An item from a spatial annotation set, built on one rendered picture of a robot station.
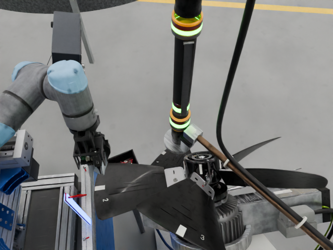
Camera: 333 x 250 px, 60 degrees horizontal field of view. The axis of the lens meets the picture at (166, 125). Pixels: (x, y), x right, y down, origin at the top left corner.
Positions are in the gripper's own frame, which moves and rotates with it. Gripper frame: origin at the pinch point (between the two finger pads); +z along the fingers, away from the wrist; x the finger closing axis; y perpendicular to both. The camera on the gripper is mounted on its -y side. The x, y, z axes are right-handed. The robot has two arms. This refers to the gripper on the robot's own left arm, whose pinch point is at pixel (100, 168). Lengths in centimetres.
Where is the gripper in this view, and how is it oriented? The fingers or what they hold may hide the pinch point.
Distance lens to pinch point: 88.9
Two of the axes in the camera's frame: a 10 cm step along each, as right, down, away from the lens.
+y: 1.4, 6.5, -7.5
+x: 9.9, -1.4, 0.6
